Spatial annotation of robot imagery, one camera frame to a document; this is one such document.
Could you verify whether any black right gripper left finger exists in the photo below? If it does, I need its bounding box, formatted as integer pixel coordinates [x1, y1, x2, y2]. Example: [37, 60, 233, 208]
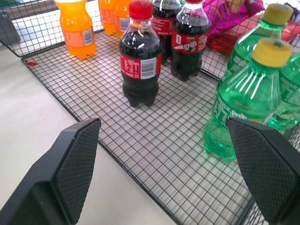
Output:
[0, 118, 102, 225]

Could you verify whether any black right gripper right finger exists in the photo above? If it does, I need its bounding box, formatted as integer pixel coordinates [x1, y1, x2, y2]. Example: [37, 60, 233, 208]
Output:
[226, 117, 300, 225]

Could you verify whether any green soda bottle yellow cap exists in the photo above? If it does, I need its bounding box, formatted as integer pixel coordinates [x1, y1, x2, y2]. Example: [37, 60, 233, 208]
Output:
[221, 3, 294, 80]
[202, 38, 294, 163]

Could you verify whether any red snack bag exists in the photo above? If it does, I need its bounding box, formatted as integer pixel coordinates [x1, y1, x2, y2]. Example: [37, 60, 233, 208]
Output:
[206, 14, 300, 56]

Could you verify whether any cola bottle with barcode label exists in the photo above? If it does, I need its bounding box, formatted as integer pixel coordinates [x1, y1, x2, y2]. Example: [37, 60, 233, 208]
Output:
[119, 0, 163, 108]

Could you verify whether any orange soda bottle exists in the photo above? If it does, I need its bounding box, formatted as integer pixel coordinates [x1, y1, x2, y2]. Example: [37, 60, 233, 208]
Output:
[53, 0, 97, 60]
[97, 0, 118, 36]
[114, 0, 133, 38]

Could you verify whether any magenta snack bag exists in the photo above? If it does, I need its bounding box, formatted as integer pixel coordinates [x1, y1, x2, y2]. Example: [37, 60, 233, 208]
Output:
[202, 0, 265, 44]

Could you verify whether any cola bottle with red label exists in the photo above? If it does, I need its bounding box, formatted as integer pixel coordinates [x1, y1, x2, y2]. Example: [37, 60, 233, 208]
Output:
[169, 0, 210, 82]
[151, 0, 182, 65]

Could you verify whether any black wire mesh rack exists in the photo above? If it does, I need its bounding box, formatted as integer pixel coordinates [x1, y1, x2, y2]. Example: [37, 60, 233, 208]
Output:
[0, 0, 300, 225]

